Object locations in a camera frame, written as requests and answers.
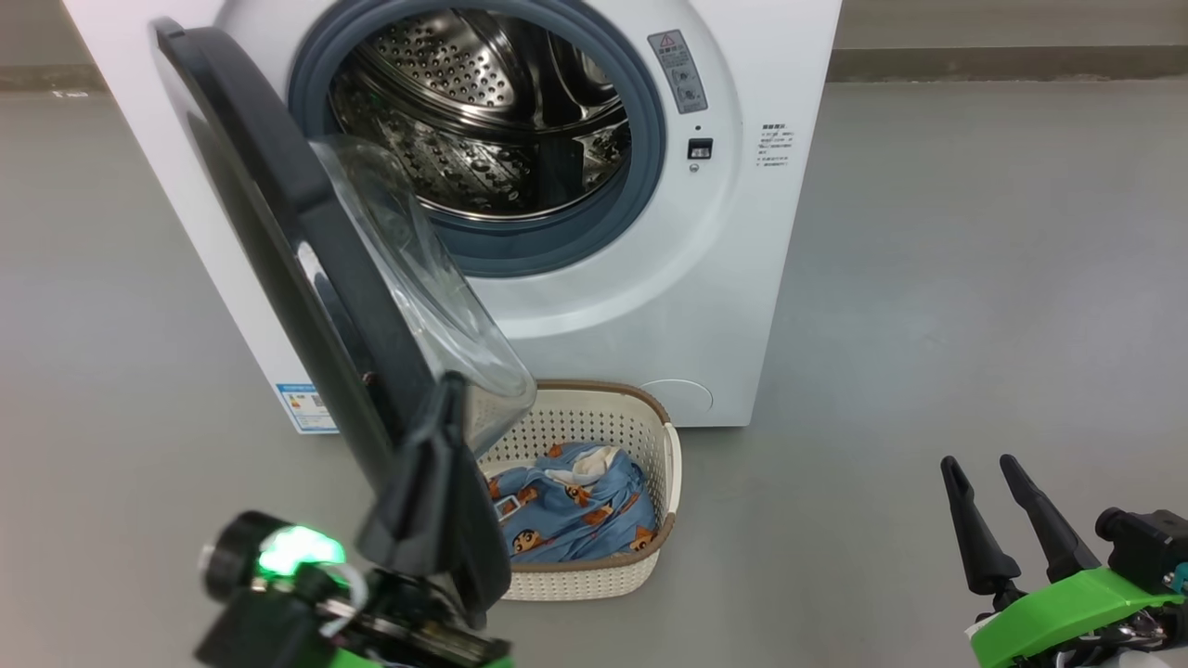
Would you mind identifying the grey warning label sticker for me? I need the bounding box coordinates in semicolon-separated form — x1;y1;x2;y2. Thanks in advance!
646;29;709;116

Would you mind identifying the white front-load washing machine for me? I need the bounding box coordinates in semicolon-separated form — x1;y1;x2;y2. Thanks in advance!
60;0;844;434

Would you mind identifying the blue energy label sticker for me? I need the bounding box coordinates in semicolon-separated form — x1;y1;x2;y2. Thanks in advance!
275;381;341;435

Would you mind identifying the black round glass washer door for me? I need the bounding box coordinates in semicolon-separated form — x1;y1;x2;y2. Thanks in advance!
153;17;538;507

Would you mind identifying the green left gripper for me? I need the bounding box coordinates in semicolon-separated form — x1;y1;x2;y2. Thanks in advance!
319;372;513;668

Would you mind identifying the stainless steel washing machine drum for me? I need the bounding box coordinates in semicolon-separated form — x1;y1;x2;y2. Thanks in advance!
329;7;633;225

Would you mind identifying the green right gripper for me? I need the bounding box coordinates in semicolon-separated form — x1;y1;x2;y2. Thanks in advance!
939;454;1188;668

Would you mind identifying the cream perforated laundry basket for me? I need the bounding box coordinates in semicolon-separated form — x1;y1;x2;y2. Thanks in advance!
473;379;684;602

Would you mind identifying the round white filter cover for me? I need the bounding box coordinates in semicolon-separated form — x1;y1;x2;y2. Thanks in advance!
638;378;717;427

